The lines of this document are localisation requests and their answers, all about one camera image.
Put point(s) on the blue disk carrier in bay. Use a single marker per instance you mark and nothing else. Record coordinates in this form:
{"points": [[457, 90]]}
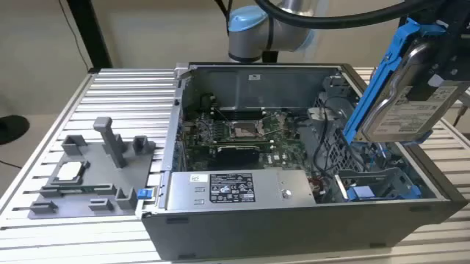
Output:
{"points": [[361, 193]]}

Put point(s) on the black graphics card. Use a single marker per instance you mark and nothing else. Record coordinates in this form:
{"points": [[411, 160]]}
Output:
{"points": [[237, 156]]}

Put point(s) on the grey perforated disk bay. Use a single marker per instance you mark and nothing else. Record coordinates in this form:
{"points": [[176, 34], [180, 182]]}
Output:
{"points": [[330, 145]]}

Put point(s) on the grey parts rack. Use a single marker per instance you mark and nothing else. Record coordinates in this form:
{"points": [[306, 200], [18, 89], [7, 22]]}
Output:
{"points": [[95, 165]]}

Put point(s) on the silver power supply unit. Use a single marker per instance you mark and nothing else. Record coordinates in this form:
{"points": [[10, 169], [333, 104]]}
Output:
{"points": [[257, 189]]}

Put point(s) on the green motherboard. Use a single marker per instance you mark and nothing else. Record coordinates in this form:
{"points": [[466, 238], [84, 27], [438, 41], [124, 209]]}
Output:
{"points": [[286, 148]]}

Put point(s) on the silver CPU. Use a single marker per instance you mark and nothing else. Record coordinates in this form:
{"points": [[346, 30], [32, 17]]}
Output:
{"points": [[70, 171]]}

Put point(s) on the black vertical post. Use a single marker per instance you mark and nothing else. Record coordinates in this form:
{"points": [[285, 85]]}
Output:
{"points": [[90, 33]]}

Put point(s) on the hard disk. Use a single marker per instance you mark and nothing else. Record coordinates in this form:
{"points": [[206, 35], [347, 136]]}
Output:
{"points": [[399, 118]]}

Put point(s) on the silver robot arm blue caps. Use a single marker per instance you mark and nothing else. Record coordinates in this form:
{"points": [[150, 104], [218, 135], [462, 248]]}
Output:
{"points": [[253, 41]]}

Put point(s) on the green RAM stick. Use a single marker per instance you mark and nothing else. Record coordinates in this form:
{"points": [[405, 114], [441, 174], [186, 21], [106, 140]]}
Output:
{"points": [[80, 188]]}

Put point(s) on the black round stand base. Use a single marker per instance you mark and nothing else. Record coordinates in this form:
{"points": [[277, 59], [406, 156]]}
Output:
{"points": [[12, 129]]}

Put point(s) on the dark grey PC case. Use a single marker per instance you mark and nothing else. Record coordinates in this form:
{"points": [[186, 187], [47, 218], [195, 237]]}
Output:
{"points": [[257, 233]]}

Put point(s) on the black installed RAM sticks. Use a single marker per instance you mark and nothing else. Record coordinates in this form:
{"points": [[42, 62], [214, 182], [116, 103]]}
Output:
{"points": [[238, 112]]}

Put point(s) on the blue case latch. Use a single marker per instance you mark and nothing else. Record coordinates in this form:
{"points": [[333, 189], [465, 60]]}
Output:
{"points": [[144, 193]]}

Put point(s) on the CPU socket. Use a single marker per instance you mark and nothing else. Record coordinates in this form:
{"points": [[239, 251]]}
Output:
{"points": [[245, 129]]}

